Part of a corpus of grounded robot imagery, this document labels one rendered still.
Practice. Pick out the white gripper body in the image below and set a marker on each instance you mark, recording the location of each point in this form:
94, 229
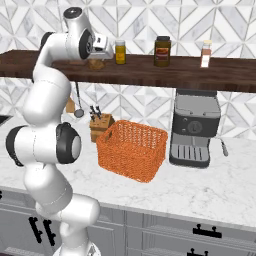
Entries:
104, 54

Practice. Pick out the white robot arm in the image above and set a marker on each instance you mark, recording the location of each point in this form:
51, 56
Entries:
45, 100

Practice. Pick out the orange woven basket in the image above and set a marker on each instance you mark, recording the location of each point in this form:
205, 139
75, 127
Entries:
133, 151

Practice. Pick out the grey cabinet door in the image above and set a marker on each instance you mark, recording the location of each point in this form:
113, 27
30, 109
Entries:
111, 233
50, 248
15, 226

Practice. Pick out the brown round item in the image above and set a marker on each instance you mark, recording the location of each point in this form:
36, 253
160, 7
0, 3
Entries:
96, 64

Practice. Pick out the yellow jar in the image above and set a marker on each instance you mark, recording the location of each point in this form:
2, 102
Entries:
120, 53

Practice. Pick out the dark jar with red label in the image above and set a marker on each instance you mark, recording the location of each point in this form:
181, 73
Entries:
162, 51

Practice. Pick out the hanging wooden board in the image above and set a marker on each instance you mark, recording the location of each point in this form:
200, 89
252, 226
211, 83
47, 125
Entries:
70, 106

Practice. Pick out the hanging metal ladle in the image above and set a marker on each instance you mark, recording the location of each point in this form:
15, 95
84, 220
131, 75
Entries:
79, 111

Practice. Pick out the wooden knife block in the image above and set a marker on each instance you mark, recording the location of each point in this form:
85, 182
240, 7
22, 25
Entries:
100, 128

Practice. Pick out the white spice bottle, orange cap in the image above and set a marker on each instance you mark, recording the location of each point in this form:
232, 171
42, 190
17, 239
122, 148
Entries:
206, 56

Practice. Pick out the grey coffee machine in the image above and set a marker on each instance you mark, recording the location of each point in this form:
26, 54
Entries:
195, 128

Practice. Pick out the grey drawer front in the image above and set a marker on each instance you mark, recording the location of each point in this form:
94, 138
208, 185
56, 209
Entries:
156, 251
160, 230

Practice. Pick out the dark wooden wall shelf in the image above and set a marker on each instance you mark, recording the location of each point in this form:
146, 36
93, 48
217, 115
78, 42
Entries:
186, 71

